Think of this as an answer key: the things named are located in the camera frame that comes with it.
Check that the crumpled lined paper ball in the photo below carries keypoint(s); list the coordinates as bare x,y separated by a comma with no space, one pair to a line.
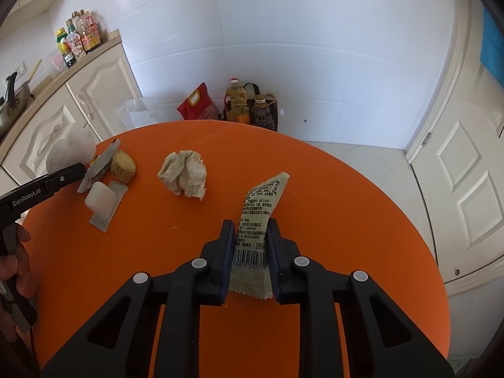
185,173

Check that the dark brown liquid bottle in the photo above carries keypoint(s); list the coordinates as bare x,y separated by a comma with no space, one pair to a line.
262,114

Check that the white translucent plastic cup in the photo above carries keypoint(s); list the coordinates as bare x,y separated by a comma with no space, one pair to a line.
100,201

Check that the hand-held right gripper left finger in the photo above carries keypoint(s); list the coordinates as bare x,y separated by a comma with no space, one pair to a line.
226,260

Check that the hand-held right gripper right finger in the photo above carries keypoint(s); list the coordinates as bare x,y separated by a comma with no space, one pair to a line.
275,279

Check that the large red label oil bottle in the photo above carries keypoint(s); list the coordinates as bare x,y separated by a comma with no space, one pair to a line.
90,31

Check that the pink and white pouch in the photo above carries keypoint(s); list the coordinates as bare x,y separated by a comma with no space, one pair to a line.
76,47

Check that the silver foil wrapper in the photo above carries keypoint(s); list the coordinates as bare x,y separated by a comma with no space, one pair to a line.
100,165

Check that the pink plastic cup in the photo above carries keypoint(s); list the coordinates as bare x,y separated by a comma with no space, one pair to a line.
58,63

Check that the white kitchen cabinet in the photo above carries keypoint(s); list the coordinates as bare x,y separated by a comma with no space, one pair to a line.
102,82

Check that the blue cloth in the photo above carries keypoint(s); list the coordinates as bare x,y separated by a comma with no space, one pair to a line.
492,51

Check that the yellow cap sauce bottle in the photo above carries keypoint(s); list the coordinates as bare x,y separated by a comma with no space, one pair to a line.
65,49

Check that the orange round table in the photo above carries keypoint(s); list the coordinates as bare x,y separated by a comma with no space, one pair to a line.
334,204

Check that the red rice bag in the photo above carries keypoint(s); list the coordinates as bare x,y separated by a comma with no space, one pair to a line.
197,104

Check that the dark patterned bag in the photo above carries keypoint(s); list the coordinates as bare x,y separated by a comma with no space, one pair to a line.
275,116

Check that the yellow-brown food piece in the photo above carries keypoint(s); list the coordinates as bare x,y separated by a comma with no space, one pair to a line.
124,167

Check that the white crumpled tissue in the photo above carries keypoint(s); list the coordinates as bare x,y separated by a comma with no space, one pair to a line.
67,149

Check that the white plastic bag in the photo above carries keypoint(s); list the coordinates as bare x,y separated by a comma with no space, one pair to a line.
141,112

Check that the beige printed snack wrapper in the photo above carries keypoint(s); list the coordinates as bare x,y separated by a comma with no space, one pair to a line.
260,204

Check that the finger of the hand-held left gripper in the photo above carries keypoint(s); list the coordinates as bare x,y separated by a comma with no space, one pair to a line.
65,177

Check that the white wall socket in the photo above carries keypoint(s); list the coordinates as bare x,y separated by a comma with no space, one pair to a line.
21,68

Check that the metal wok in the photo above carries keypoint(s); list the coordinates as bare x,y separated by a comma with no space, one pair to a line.
15,106

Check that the yellow cooking oil bottle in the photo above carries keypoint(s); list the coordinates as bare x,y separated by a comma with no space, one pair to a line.
237,104

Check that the person's left hand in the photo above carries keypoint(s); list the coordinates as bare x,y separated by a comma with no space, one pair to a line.
17,267

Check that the green cap sauce bottle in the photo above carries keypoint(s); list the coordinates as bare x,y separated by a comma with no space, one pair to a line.
71,27

